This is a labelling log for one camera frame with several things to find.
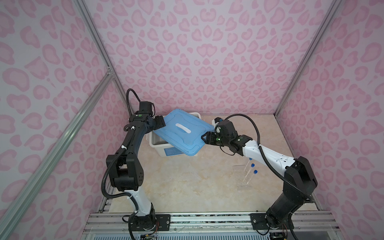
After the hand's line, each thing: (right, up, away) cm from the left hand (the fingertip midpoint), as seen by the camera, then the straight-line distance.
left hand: (159, 121), depth 90 cm
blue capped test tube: (+51, -26, -16) cm, 59 cm away
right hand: (+27, -9, -7) cm, 29 cm away
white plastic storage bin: (+1, -15, -4) cm, 15 cm away
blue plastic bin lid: (+15, -6, -4) cm, 16 cm away
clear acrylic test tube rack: (+50, -33, -1) cm, 60 cm away
